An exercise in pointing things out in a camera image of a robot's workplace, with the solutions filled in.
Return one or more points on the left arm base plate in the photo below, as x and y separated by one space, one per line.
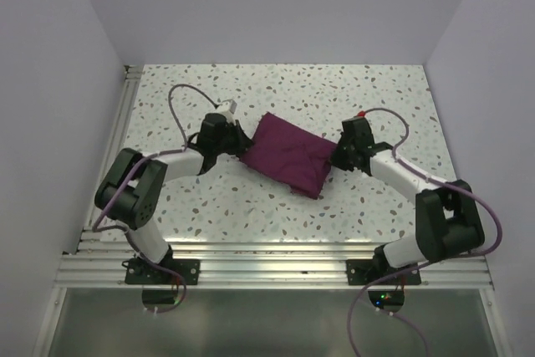
140 272

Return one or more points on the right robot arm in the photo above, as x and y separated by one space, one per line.
447 222

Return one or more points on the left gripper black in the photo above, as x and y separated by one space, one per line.
243 143

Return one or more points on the aluminium frame rails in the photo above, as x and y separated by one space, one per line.
272 275

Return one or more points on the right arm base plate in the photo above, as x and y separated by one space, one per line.
360 272

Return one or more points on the purple cloth mat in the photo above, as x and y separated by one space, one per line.
290 155

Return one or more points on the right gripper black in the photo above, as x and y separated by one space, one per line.
336 160

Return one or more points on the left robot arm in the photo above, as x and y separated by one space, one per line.
131 189

